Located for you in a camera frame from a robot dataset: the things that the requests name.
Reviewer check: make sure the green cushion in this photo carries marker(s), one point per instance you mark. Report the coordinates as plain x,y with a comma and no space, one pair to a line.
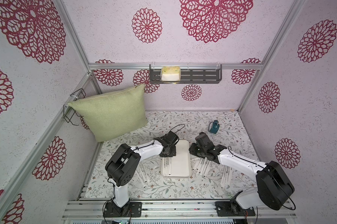
113,114

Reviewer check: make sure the white storage tray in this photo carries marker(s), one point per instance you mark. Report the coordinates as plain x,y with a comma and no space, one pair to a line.
181,164

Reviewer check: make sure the dark wall shelf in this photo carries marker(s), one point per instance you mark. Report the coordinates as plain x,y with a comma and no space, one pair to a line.
189,76

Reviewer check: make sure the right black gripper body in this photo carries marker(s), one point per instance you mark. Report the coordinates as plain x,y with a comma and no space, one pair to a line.
196,150

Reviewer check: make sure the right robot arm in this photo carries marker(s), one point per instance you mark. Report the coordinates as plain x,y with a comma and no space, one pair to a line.
273,189

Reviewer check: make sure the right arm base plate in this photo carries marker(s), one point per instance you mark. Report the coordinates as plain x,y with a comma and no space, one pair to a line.
232,209

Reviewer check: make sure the teal alarm clock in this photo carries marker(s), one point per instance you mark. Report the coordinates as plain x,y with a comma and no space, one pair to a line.
214,127

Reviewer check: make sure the black wire wall rack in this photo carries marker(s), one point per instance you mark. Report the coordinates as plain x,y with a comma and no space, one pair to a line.
69,112

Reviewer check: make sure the wrapped straw right bundle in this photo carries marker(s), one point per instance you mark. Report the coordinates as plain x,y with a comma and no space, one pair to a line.
202,166

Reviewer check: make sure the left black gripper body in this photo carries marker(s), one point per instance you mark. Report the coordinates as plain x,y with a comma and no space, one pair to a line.
172,152

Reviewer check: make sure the yellow white sponge box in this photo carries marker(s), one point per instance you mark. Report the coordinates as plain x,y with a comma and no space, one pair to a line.
171,74

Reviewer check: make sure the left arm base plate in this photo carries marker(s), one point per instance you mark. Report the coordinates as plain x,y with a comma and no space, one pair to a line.
130,209

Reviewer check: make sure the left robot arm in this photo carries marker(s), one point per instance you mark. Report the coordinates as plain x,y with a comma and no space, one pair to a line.
124,162

